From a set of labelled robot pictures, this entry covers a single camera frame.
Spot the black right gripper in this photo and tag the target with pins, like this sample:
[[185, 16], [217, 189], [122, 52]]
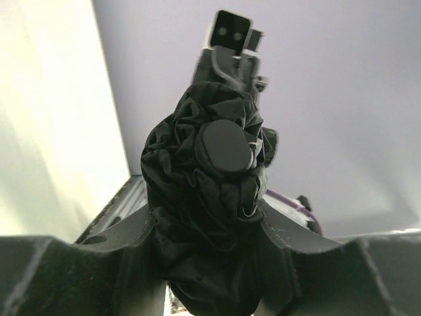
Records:
[[219, 64]]

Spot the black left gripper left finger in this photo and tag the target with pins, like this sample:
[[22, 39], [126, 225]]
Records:
[[110, 273]]

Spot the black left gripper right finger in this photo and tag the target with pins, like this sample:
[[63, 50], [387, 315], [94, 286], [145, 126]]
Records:
[[304, 273]]

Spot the black folding umbrella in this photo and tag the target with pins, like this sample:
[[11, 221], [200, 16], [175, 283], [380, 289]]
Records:
[[205, 221]]

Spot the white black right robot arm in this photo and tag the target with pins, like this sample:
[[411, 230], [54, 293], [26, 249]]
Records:
[[298, 209]]

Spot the aluminium frame side rail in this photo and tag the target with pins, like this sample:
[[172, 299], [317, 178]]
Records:
[[131, 197]]

